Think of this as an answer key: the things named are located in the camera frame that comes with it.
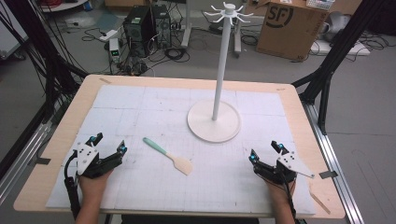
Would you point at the brown cardboard box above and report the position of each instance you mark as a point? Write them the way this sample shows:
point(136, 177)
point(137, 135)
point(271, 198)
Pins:
point(289, 31)

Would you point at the aluminium rail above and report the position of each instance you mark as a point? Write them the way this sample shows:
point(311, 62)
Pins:
point(333, 161)
point(21, 158)

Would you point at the black tape piece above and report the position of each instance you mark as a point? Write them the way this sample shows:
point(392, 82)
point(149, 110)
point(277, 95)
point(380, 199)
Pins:
point(328, 174)
point(43, 161)

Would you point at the slim black computer tower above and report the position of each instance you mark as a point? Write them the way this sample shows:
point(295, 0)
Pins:
point(162, 26)

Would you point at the person's left hand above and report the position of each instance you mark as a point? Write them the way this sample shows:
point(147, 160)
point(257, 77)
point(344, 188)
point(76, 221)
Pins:
point(93, 188)

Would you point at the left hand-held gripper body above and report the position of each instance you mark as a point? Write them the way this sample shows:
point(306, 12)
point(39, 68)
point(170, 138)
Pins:
point(87, 158)

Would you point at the thin wooden stick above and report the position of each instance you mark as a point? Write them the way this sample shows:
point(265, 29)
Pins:
point(320, 202)

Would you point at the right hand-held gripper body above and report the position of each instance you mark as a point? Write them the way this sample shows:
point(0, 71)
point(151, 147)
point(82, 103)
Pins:
point(289, 161)

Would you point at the black metal frame strut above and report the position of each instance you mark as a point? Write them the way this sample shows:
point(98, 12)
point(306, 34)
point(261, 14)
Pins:
point(336, 56)

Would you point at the white power strip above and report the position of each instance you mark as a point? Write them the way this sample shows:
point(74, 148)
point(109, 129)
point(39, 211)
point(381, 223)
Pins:
point(108, 35)

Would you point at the person's right hand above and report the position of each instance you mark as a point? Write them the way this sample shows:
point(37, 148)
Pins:
point(280, 193)

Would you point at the large black computer tower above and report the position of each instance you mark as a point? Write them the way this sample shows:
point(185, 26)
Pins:
point(138, 31)

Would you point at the white grid mat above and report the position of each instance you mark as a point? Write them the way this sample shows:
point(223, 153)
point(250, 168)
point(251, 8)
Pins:
point(174, 118)

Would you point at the white flat board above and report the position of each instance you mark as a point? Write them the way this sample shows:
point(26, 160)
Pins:
point(342, 49)

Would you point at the white rounded device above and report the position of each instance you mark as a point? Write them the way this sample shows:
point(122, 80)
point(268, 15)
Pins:
point(337, 23)

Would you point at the white hook stand rack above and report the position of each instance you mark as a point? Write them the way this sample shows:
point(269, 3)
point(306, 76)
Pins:
point(221, 62)

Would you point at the power supply with green display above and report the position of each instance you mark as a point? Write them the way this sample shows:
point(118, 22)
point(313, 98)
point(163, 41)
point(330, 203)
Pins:
point(114, 49)

